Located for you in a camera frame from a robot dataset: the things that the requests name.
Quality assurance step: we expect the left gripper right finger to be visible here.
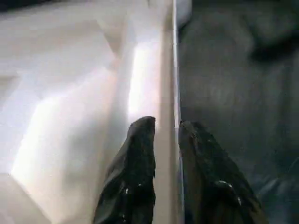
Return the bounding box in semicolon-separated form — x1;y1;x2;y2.
178;120;269;224

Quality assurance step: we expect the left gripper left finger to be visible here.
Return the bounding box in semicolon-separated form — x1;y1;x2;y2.
93;116;157;224

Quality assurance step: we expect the white plastic table top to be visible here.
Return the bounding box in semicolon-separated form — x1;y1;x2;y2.
0;0;192;224

